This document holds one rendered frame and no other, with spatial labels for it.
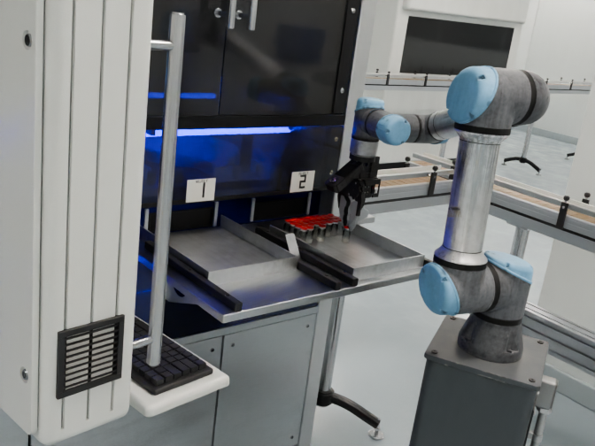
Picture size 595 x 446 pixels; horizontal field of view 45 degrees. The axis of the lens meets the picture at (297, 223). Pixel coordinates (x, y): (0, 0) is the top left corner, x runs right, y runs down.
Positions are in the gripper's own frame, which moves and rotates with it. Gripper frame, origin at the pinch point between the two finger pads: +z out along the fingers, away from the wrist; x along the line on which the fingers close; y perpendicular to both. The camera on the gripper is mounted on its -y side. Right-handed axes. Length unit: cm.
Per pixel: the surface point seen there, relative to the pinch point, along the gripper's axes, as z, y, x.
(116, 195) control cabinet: -28, -89, -40
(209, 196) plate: -6.9, -36.3, 14.9
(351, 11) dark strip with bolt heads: -56, 5, 15
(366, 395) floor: 93, 64, 37
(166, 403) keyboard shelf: 13, -76, -38
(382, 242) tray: 3.5, 7.9, -7.4
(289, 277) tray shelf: 5.4, -30.5, -14.1
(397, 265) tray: 3.3, -1.8, -22.3
